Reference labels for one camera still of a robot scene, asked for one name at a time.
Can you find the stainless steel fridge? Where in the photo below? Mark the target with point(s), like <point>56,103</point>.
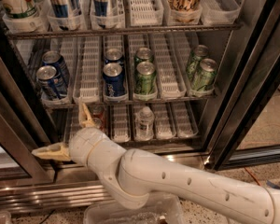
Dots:
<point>26,123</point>

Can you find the rear green soda can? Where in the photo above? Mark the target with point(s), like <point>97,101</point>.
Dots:
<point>143,55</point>

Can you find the front green soda can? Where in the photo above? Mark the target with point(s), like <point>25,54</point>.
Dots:
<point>145,75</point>

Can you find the front right green can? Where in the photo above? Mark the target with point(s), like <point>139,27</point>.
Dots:
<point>204,76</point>

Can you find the rear red soda can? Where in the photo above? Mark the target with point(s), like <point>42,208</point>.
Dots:
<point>98,112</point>

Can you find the rear right green can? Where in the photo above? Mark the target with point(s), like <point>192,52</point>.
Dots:
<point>199,53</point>

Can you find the clear water bottle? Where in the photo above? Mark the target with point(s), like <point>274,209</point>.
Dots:
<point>144,124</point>

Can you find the red soda can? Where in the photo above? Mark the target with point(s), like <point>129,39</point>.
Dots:
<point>99,124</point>
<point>98,112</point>

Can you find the pepsi can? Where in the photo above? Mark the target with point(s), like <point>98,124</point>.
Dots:
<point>51,82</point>
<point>114,56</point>
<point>114,80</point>
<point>55,59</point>

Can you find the clear plastic floor bin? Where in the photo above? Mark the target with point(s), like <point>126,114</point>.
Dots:
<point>159,207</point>

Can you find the green soda can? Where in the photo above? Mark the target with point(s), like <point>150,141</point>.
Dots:
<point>145,75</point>
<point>143,55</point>

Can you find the front red soda can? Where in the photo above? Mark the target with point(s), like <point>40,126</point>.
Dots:
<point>99,124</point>

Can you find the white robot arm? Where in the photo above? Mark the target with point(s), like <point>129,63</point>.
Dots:
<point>130,175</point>

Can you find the glass fridge door right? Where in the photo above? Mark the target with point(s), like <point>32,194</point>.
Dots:
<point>258,125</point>

